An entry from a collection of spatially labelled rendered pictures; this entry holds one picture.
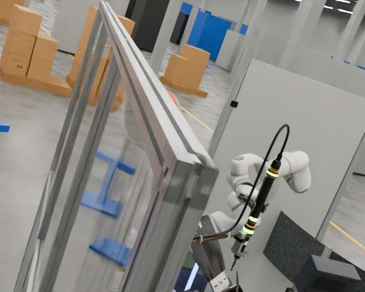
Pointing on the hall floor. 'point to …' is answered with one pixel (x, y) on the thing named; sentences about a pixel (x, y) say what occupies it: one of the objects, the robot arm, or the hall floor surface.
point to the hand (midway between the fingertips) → (257, 206)
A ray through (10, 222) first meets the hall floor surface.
